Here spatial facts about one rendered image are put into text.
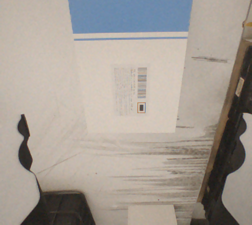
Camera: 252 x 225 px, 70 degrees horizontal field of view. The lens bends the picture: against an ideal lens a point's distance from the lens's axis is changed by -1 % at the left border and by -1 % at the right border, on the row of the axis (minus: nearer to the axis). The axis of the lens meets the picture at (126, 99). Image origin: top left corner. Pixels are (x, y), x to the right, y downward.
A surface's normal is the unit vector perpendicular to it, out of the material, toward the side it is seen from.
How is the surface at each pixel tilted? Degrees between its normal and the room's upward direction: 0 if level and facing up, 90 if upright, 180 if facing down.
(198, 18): 0
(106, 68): 0
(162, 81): 0
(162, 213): 90
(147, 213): 90
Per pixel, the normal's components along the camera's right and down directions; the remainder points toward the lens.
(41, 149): -0.03, 0.49
